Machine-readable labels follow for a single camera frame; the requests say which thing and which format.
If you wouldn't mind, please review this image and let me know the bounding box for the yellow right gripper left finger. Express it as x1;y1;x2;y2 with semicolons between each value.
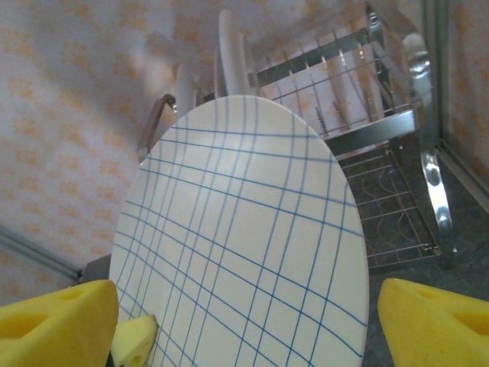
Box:
0;278;158;367

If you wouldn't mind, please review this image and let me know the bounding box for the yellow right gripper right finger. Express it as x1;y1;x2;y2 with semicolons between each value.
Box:
376;278;489;367

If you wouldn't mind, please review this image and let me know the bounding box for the blue grid cream plate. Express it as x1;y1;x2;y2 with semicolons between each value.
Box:
108;95;370;367

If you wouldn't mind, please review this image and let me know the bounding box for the watermelon print white plate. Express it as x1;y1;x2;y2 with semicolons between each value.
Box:
217;9;251;99

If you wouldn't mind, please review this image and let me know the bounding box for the chrome metal dish rack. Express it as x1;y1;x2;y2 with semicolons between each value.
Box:
137;11;458;272

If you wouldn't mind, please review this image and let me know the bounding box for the aluminium frame post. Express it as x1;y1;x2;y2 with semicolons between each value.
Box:
0;225;83;282
433;0;459;152

